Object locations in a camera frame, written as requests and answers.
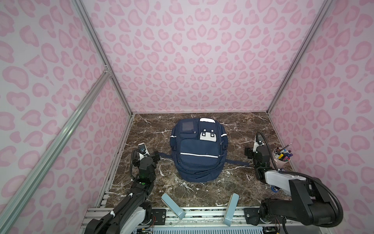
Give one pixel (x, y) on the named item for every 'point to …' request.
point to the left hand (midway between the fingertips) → (145, 148)
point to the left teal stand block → (169, 202)
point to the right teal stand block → (232, 208)
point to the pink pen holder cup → (281, 156)
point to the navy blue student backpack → (199, 147)
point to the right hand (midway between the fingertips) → (256, 143)
